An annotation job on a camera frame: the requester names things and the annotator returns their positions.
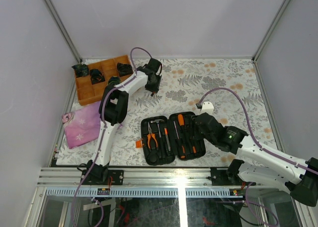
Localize black plastic tool case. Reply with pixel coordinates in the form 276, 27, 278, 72
141, 112, 206, 166

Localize long orange black screwdriver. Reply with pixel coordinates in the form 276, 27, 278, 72
174, 114, 185, 140

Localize thick orange black screwdriver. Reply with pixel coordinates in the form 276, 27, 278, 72
178, 138, 186, 159

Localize orange utility knife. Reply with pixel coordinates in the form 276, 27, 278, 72
164, 127, 171, 151

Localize claw hammer black handle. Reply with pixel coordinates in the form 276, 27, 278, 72
151, 119, 164, 138

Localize orange black needle-nose pliers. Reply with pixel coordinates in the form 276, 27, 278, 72
147, 123, 159, 150

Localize orange case latch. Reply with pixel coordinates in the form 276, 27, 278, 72
136, 140, 144, 149

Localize purple cloth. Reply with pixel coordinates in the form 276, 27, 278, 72
62, 101, 101, 149

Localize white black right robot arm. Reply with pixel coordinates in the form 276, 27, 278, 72
194, 113, 318, 207

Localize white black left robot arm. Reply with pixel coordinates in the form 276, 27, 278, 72
81, 58, 162, 185

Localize black rolled tape right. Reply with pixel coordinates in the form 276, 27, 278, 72
117, 63, 133, 77

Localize blue yellow rolled tape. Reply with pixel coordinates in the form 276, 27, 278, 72
107, 76, 121, 86

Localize black orange rolled tape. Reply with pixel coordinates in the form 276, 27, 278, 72
90, 69, 105, 84

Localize orange wooden compartment tray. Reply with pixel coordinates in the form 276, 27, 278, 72
72, 55, 133, 106

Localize dark rolled tape far left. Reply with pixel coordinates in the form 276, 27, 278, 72
72, 64, 89, 78

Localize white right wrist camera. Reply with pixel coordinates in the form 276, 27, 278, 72
196, 101, 214, 115

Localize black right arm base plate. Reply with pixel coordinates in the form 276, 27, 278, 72
210, 167, 240, 186

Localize grey slotted cable duct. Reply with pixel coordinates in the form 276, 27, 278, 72
46, 187, 241, 198

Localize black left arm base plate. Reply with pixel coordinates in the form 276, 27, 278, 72
83, 170, 124, 186

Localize aluminium front rail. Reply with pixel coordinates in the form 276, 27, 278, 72
37, 167, 212, 188

